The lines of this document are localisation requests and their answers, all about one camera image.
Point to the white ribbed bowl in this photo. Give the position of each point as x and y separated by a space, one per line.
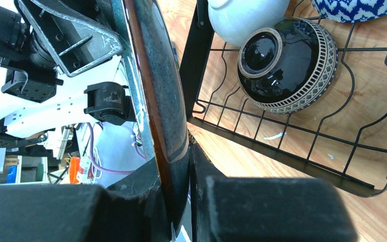
234 20

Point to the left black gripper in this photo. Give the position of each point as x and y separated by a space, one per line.
75 36

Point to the white black bowl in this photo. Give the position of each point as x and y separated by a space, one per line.
351 11

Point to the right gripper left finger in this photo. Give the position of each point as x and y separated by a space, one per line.
131 209

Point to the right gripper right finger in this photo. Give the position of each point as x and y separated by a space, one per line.
263 209

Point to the grey blue blossom plate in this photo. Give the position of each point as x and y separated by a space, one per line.
155 86

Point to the black wire dish rack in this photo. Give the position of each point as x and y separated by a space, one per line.
342 137

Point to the dark brown speckled bowl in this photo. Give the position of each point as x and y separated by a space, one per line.
287 67

